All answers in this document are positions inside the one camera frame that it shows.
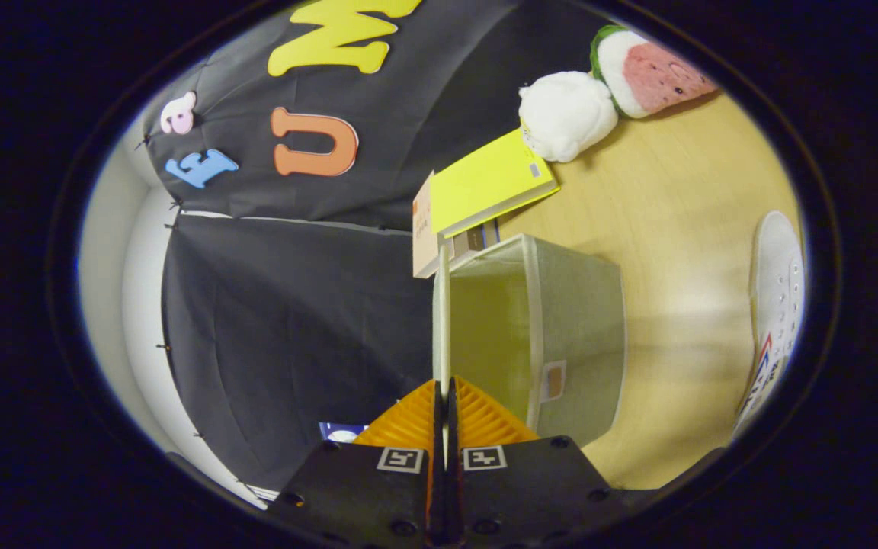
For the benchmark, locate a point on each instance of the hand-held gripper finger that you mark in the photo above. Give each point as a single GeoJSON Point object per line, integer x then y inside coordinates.
{"type": "Point", "coordinates": [437, 488]}
{"type": "Point", "coordinates": [454, 488]}

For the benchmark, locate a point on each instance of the pale fabric storage box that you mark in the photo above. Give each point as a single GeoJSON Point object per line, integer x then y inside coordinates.
{"type": "Point", "coordinates": [576, 320]}

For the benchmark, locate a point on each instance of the white canvas shoe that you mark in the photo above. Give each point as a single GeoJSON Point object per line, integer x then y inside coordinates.
{"type": "Point", "coordinates": [778, 290]}

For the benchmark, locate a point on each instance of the blue printed board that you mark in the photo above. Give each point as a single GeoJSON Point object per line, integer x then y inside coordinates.
{"type": "Point", "coordinates": [344, 432]}

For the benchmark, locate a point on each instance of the beige book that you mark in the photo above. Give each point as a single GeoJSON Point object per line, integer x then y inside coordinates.
{"type": "Point", "coordinates": [424, 229]}

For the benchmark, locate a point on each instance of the yellow book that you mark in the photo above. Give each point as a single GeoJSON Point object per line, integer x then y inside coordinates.
{"type": "Point", "coordinates": [485, 183]}

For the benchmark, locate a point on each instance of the white plush toy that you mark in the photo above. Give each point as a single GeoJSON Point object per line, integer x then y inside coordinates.
{"type": "Point", "coordinates": [565, 114]}

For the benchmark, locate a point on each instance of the watermelon slice plush toy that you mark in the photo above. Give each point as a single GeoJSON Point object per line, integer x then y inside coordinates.
{"type": "Point", "coordinates": [656, 72]}

